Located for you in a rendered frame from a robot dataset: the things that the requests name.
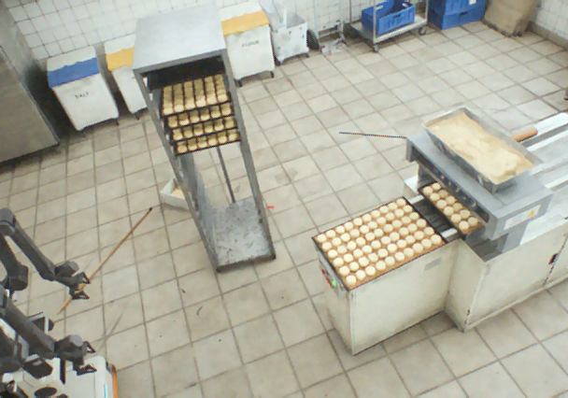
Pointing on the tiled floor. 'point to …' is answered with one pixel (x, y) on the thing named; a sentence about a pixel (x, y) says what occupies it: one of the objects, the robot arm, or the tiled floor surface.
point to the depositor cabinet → (519, 291)
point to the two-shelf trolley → (387, 31)
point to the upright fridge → (15, 93)
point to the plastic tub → (173, 194)
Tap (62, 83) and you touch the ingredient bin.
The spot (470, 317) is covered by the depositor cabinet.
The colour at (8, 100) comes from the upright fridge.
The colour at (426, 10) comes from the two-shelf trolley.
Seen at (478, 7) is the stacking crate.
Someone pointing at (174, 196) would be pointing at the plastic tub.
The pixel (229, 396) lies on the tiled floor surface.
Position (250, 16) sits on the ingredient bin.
